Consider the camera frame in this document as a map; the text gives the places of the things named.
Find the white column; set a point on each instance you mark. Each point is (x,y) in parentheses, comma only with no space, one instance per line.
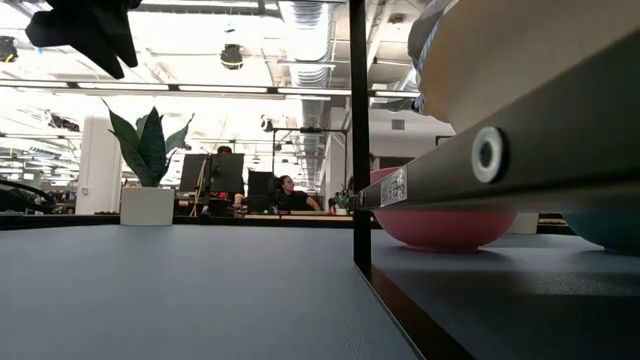
(97,165)

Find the black chair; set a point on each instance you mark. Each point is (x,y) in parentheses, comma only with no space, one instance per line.
(25,197)

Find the black ceiling-mounted device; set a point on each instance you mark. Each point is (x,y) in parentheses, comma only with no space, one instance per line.
(7,49)

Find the overhead light bar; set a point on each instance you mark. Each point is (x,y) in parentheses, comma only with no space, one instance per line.
(225,89)

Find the wooden desk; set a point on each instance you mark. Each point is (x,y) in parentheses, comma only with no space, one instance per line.
(300,217)

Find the green snake plant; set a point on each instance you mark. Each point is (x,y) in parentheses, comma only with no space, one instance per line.
(147,150)

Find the black box-shaped screen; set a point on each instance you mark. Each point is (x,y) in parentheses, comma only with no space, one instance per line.
(260,190)

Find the teal bowl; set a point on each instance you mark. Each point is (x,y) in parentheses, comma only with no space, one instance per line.
(610,232)

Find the small potted green plant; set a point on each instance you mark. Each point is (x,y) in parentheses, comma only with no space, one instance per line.
(342,200)

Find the black-framed wooden shelf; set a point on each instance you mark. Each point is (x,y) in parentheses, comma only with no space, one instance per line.
(360,150)

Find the black computer monitor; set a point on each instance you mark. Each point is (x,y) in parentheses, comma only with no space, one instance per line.
(225,172)

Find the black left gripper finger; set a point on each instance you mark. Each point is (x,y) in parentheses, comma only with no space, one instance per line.
(102,60)
(127,50)

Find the wall vent grille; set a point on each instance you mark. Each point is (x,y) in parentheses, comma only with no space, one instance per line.
(398,124)

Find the pink bowl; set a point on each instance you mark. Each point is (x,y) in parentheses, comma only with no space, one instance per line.
(440,230)

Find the person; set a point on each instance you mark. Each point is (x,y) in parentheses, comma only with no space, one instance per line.
(225,149)
(295,200)

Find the silver ventilation duct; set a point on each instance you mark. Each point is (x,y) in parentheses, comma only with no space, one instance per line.
(307,40)

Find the tan bowl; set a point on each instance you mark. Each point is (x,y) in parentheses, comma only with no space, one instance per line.
(525,50)

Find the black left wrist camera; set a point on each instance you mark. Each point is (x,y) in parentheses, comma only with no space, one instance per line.
(40,30)

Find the white shelf label sticker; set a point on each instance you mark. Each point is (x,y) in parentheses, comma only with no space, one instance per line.
(394,187)

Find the white round shelf cap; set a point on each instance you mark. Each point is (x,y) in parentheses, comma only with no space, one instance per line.
(487,155)

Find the small black hanging device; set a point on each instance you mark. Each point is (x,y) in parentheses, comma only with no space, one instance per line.
(266,124)

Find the white square planter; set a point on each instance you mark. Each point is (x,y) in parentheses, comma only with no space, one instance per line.
(147,206)

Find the black round ceiling camera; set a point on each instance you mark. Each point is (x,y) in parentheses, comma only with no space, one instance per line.
(231,56)

